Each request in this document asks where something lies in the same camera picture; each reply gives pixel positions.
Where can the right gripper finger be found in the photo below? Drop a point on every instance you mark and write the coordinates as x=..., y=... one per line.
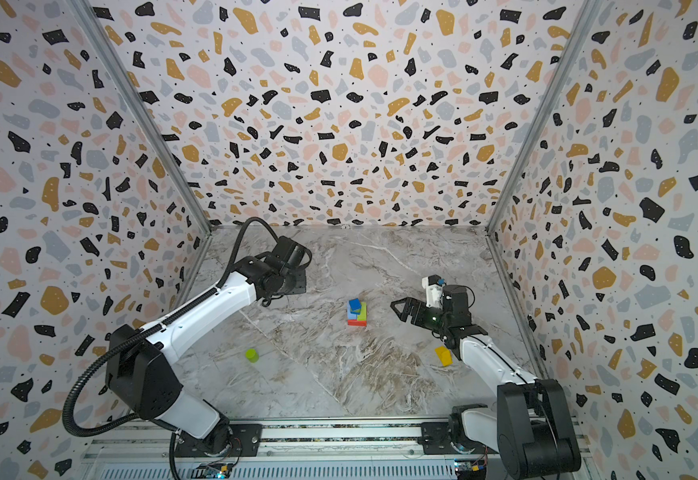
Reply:
x=415, y=315
x=407, y=303

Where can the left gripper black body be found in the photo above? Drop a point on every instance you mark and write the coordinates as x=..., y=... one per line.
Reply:
x=290, y=281

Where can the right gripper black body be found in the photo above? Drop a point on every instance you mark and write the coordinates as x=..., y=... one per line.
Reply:
x=424, y=314

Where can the small blue cube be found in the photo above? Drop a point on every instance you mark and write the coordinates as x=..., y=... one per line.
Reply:
x=354, y=305

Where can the red block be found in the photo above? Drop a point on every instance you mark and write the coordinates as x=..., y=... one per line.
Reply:
x=357, y=323

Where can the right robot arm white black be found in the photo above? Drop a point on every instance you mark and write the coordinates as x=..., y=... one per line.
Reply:
x=530, y=427

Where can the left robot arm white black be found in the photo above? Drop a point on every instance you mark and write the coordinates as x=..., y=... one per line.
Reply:
x=142, y=375

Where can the yellow wedge block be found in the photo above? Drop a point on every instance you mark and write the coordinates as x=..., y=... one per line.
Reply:
x=444, y=356

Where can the lime green cylinder block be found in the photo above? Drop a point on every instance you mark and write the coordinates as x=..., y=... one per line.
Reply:
x=252, y=355

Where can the right electronics board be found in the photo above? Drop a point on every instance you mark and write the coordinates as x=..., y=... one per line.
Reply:
x=471, y=469

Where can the electronics board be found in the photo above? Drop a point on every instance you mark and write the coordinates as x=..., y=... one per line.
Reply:
x=471, y=469
x=222, y=471

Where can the left electronics board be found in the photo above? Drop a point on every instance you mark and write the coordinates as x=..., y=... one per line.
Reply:
x=222, y=471

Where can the left corner aluminium profile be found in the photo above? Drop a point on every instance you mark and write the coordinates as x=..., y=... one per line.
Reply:
x=86, y=18

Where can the corner aluminium profile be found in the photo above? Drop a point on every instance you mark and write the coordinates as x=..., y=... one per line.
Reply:
x=86, y=18
x=582, y=24

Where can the right corner aluminium profile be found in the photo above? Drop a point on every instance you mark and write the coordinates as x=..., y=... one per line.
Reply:
x=582, y=24

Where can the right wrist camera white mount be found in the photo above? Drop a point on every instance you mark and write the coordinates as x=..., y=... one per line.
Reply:
x=433, y=287

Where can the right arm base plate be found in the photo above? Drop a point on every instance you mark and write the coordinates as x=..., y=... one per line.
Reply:
x=438, y=438

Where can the aluminium mounting rail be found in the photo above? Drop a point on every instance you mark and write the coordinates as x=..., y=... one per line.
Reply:
x=295, y=448

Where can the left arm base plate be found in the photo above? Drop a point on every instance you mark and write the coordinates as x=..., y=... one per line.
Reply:
x=228, y=441

